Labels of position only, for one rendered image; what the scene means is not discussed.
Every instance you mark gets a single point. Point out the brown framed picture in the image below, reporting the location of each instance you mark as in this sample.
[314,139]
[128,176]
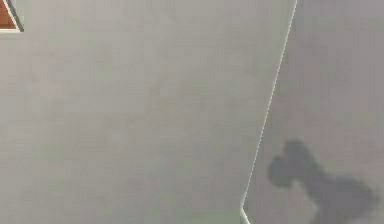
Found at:
[6,18]

